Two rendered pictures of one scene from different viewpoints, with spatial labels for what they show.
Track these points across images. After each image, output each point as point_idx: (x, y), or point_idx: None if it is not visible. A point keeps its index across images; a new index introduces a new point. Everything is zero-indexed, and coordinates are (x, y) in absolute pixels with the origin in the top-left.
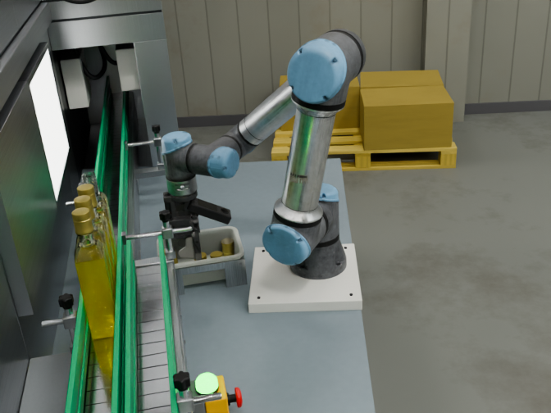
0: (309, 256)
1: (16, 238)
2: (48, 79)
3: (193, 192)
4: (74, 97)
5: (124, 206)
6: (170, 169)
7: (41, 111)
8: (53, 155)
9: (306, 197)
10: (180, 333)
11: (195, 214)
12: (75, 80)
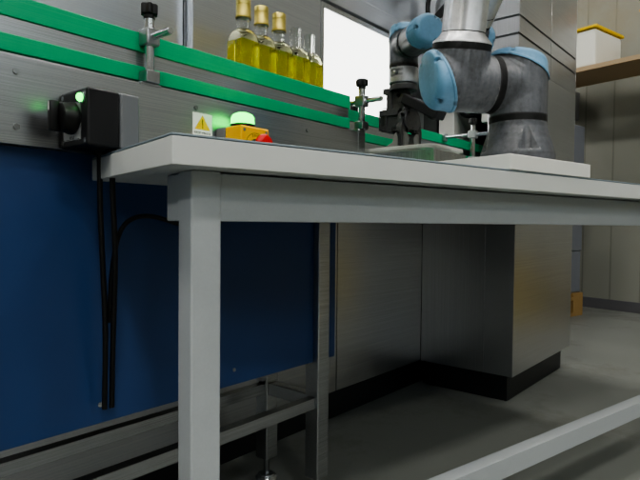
0: (490, 134)
1: (200, 18)
2: (380, 54)
3: (406, 79)
4: (443, 130)
5: (373, 124)
6: (390, 54)
7: (341, 45)
8: (347, 90)
9: (454, 8)
10: (275, 113)
11: (407, 107)
12: (448, 114)
